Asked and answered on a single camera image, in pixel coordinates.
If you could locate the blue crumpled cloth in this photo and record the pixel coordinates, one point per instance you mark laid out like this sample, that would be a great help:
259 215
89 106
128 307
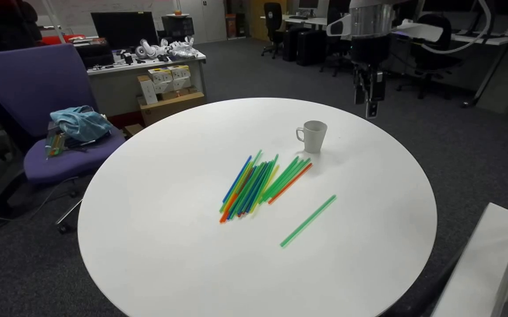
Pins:
79 125

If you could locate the black swivel chair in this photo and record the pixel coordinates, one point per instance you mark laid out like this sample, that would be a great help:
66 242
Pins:
437 55

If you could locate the long orange straw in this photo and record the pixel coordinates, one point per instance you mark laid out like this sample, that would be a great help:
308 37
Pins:
290 183

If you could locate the yellow straw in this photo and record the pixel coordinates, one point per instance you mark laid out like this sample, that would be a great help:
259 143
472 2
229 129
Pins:
266 189

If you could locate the teal straw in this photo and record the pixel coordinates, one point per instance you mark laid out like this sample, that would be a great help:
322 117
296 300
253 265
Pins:
255 185

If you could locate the blue straw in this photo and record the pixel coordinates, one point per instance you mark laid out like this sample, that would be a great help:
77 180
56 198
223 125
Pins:
237 178

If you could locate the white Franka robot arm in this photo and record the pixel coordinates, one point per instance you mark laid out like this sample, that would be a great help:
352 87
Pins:
372 20

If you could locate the grey office desk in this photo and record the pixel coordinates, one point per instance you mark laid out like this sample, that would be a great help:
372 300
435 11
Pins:
149 73

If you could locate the white mug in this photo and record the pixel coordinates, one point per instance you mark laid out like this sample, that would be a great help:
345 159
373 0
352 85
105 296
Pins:
313 136

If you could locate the short orange straw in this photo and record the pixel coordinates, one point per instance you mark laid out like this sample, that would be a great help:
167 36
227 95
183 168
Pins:
229 208

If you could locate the white printed boxes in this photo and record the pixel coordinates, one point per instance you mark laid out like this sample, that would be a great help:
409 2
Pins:
167 80

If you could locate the clear plastic bags heap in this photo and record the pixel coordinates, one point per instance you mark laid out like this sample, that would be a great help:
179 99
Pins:
167 48

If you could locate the purple office chair with cloth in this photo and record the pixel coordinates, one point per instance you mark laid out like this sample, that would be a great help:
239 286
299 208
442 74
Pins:
31 81

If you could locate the light green straw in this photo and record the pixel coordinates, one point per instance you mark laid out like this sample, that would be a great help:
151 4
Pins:
241 180

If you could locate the white side table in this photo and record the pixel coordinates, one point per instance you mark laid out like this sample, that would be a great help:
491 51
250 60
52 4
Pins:
484 265

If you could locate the brown cardboard box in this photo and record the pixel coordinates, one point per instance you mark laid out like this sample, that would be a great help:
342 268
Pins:
172 106

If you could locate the long green straw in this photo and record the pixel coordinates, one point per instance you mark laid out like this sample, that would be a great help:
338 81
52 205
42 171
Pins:
308 220

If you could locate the black computer monitor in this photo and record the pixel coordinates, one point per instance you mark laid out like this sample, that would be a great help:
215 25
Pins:
125 29

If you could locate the black equipment box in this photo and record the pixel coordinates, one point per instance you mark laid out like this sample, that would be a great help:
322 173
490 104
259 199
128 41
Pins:
177 27

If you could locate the black office chair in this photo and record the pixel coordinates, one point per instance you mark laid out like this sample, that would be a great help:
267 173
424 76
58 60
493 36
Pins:
275 27

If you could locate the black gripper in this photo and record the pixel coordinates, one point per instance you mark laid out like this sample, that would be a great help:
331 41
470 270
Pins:
372 51

